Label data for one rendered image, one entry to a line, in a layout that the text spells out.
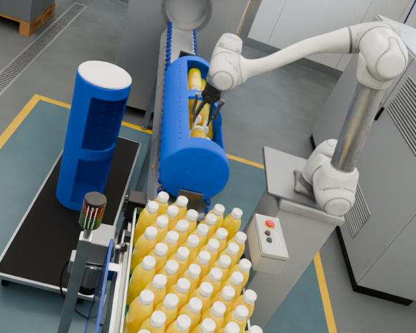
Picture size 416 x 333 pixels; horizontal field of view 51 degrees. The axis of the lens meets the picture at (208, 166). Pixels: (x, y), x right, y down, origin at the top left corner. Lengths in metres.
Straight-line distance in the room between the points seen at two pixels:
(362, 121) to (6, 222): 2.11
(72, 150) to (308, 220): 1.33
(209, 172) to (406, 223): 1.65
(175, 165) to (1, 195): 1.60
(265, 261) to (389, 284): 1.95
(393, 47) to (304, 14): 5.27
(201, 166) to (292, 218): 0.58
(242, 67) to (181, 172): 0.48
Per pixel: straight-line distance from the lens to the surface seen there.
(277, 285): 2.43
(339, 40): 1.74
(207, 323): 1.28
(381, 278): 3.37
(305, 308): 3.08
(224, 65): 1.55
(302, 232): 2.16
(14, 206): 3.00
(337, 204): 1.83
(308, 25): 6.86
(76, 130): 2.46
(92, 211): 1.25
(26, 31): 5.09
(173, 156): 1.68
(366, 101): 1.67
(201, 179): 1.76
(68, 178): 2.66
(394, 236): 3.10
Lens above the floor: 2.11
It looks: 34 degrees down
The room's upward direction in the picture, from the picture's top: 23 degrees clockwise
